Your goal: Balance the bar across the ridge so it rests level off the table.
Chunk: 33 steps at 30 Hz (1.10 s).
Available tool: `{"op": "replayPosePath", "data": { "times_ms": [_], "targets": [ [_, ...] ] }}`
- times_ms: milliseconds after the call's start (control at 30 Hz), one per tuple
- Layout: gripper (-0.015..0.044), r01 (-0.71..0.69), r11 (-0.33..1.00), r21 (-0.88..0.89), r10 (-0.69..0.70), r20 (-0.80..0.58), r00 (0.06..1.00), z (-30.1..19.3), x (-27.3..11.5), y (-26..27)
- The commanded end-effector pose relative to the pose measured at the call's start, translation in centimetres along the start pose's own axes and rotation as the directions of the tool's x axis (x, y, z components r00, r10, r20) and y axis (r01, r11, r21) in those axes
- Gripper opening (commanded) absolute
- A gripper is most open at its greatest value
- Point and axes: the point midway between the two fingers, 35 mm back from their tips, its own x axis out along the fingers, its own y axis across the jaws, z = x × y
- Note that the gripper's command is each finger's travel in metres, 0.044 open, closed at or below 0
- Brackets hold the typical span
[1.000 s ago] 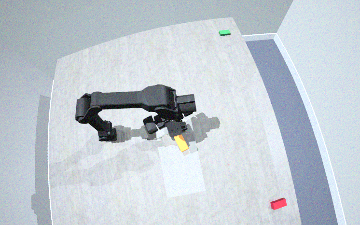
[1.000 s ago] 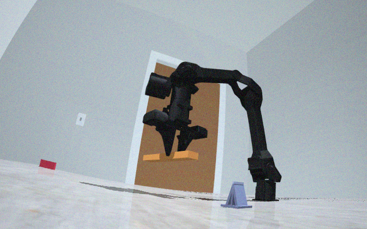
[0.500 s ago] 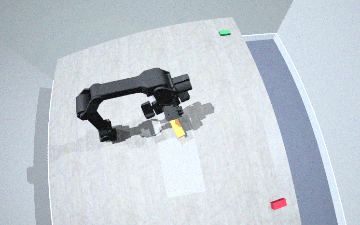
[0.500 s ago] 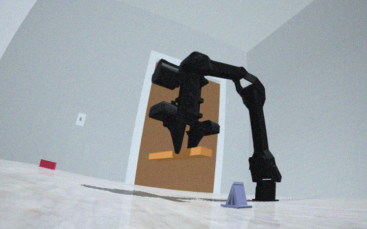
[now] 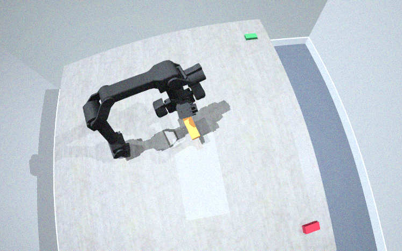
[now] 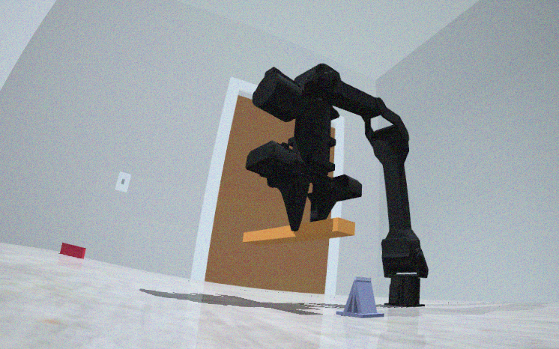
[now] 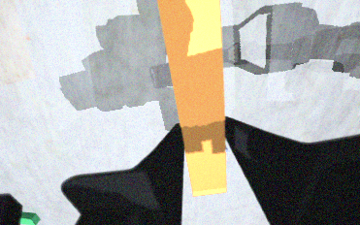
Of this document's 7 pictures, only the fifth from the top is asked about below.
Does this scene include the red rectangular block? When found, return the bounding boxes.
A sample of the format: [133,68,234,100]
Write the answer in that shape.
[302,221,320,234]

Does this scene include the orange bar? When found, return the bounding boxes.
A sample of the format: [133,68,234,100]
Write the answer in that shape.
[183,117,200,140]

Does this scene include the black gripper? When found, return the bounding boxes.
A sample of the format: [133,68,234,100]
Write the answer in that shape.
[153,83,205,117]

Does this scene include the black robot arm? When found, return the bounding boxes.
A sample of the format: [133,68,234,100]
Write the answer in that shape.
[82,60,206,159]

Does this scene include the green rectangular block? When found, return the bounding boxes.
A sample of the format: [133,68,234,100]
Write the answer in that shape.
[244,33,258,40]

